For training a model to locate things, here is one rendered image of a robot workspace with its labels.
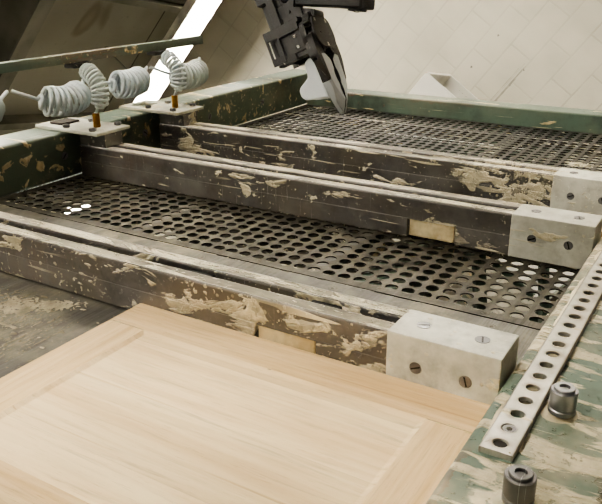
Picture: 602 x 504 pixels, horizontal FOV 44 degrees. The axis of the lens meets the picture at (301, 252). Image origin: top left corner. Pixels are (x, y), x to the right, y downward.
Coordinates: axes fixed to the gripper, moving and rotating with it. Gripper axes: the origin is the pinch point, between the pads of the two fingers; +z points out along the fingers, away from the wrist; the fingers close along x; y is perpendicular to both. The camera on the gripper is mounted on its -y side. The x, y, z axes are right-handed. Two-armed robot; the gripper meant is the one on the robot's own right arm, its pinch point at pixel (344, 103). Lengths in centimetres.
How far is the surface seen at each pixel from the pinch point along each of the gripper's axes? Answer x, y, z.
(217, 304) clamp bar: 29.8, 13.6, 20.3
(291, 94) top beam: -112, 57, -25
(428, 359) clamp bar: 33.0, -11.2, 32.5
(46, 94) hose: -12, 64, -28
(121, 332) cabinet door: 36.0, 24.0, 19.4
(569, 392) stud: 39, -25, 37
